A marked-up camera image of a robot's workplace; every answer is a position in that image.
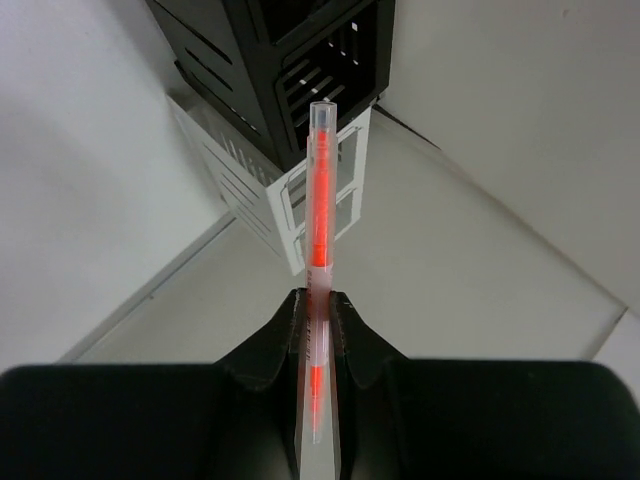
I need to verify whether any black slotted pen holder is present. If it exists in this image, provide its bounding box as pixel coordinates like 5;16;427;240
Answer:
147;0;396;172

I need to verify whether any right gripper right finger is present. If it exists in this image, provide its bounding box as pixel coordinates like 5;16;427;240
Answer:
330;292;639;479

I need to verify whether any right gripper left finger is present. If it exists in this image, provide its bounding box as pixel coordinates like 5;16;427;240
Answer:
1;289;305;479

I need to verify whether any orange translucent highlighter pen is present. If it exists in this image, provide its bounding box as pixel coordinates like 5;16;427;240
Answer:
301;100;338;479

